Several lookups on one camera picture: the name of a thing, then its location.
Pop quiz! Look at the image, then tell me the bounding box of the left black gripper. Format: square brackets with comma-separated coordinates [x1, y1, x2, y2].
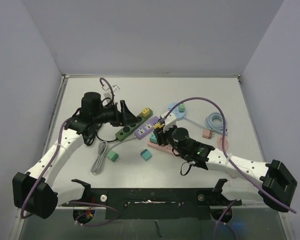
[93, 100, 139, 127]

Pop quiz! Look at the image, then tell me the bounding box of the teal charger plug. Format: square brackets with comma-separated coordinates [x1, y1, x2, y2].
[149, 133, 157, 144]
[140, 148, 152, 162]

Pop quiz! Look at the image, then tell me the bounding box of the yellow charger plug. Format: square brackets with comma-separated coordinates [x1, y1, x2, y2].
[141, 107, 150, 118]

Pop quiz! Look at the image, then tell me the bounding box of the green charger plug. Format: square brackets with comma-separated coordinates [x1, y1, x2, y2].
[106, 150, 119, 163]
[178, 103, 186, 113]

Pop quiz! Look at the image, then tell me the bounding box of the pink charger plug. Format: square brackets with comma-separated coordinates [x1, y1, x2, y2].
[154, 123, 163, 130]
[202, 129, 215, 139]

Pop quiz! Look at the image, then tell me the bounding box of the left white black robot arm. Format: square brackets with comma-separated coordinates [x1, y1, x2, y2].
[12, 92, 140, 219]

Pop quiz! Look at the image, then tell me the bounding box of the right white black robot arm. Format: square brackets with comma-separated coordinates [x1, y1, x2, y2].
[153, 124, 297, 213]

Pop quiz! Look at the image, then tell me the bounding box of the pink power strip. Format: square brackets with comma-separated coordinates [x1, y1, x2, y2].
[147, 141, 178, 155]

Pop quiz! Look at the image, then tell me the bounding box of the green power strip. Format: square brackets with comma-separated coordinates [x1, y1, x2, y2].
[115, 109, 153, 142]

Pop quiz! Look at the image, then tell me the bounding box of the purple power strip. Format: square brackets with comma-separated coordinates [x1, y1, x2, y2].
[134, 116, 159, 140]

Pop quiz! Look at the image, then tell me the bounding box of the blue round power socket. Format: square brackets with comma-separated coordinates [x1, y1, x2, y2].
[167, 102, 186, 121]

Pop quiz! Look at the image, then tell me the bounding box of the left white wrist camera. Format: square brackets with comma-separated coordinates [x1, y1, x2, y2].
[102, 85, 121, 99]

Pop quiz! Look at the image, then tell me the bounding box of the grey power cord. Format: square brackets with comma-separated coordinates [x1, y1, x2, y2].
[91, 136, 137, 176]

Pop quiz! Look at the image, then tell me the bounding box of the light blue coiled cord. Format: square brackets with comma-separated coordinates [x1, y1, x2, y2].
[184, 111, 228, 135]

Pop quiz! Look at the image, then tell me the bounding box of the aluminium frame rail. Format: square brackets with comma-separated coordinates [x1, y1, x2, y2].
[12, 77, 297, 240]

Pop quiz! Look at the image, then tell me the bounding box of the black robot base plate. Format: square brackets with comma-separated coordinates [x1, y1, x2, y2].
[63, 188, 231, 220]

